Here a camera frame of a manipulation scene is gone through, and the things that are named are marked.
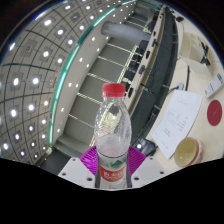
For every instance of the flat round red coaster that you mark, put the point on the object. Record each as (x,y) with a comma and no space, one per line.
(214,112)

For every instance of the grey round column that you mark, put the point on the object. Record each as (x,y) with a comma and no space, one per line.
(126,31)

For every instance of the black marker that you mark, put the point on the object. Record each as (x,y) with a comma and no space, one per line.
(205,53)

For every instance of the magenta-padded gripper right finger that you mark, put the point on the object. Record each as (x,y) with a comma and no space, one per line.
(148,170)

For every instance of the red and cream mug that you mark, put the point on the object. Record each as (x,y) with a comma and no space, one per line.
(187,151)

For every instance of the clear red-capped water bottle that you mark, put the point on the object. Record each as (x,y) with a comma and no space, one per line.
(112,140)

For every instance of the black microphone console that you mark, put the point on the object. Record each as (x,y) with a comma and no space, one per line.
(147,148)

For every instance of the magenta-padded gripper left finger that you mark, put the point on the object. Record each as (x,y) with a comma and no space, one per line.
(75,170)

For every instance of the row of black chairs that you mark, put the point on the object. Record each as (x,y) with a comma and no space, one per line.
(143,45)

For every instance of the white printed paper sheet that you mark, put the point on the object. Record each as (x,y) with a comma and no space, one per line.
(178,121)

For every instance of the ceiling lights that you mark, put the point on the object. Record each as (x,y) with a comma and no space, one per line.
(35,80)

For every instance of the white remote control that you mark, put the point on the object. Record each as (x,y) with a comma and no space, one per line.
(214,86)

